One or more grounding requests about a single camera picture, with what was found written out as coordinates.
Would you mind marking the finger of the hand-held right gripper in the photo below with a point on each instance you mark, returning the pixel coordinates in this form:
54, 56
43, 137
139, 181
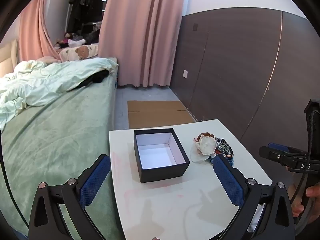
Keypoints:
275, 155

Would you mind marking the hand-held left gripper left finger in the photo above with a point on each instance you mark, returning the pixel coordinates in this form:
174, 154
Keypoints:
93, 180

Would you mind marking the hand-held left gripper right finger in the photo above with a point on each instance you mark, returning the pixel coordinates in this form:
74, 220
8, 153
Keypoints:
228, 180

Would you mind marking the black jewelry box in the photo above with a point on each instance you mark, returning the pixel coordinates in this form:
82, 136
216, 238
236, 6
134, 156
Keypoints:
162, 172

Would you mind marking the person's right hand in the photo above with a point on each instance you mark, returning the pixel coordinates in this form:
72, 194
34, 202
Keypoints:
297, 202

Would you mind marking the green bed sheet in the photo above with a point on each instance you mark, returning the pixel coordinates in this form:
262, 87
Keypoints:
55, 140

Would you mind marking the flat brown cardboard sheet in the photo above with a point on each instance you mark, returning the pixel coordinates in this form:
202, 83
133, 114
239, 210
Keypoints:
160, 116

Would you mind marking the black garment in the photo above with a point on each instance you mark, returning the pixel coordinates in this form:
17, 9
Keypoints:
98, 77

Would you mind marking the pale green duvet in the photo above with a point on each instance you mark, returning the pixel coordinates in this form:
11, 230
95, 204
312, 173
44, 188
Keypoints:
42, 82

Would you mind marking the pink pillow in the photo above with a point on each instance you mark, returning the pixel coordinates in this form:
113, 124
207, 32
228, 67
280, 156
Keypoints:
48, 59

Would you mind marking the pile of plush toys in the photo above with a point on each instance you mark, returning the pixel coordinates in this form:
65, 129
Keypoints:
68, 41

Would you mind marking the beige headboard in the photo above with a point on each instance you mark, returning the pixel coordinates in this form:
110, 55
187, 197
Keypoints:
7, 57

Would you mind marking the wide pink curtain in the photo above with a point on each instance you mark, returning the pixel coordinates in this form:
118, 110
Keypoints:
142, 35

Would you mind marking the narrow pink curtain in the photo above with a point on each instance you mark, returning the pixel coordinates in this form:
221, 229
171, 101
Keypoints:
32, 35

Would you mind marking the white wall socket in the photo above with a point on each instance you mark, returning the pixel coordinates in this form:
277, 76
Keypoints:
185, 74

